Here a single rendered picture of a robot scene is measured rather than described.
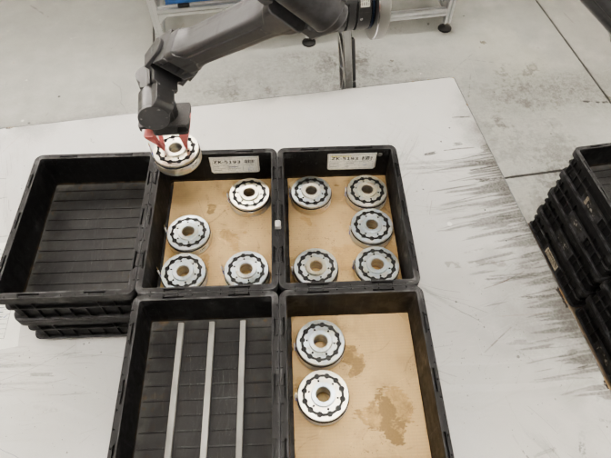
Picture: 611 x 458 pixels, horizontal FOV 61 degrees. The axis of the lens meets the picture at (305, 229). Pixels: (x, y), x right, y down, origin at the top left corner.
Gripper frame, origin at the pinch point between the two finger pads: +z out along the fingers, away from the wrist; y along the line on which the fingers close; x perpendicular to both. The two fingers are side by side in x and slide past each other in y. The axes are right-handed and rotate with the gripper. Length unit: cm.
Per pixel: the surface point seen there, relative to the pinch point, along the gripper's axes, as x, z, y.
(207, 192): 4.2, 22.4, 3.0
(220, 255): -15.4, 22.4, 7.0
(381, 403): -52, 23, 41
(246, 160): 8.0, 15.2, 14.0
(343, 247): -14.7, 23.1, 36.6
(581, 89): 131, 110, 184
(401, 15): 183, 95, 92
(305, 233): -10.0, 22.9, 27.6
